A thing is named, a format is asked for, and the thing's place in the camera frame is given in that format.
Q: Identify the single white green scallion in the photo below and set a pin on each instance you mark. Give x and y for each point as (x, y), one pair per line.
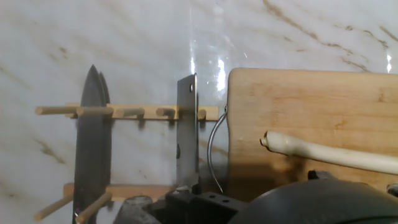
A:
(326, 154)

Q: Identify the wooden peg rack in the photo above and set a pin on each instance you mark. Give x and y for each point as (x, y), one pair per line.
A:
(149, 112)

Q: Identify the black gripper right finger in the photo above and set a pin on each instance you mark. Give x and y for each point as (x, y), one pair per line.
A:
(217, 208)

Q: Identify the wooden cutting board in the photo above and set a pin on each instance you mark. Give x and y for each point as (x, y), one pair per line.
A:
(311, 102)

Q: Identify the pointed steel kitchen knife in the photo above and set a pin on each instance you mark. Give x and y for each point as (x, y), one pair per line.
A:
(91, 149)

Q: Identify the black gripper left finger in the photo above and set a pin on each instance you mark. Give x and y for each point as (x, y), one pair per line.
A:
(136, 211)

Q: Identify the steel cleaver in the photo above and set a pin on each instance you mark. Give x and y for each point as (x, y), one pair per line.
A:
(186, 130)

